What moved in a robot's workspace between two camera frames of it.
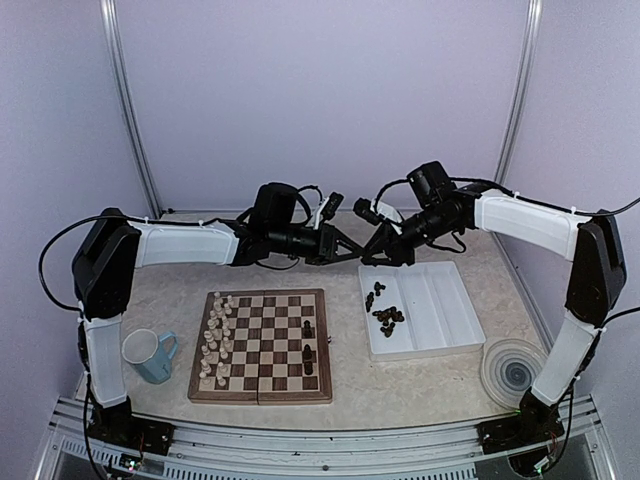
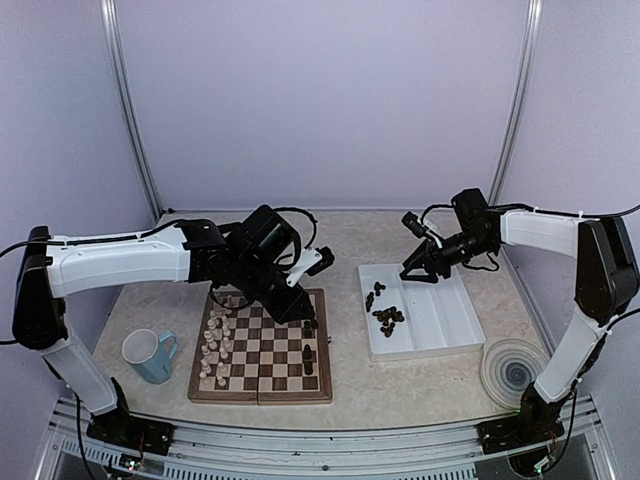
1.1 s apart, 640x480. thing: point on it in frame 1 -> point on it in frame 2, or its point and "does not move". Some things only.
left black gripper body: (324, 250) -> (280, 309)
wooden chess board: (262, 347) does not move
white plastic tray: (439, 314) does not move
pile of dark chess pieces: (386, 314) does not move
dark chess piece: (307, 353) does not move
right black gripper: (398, 252) -> (433, 259)
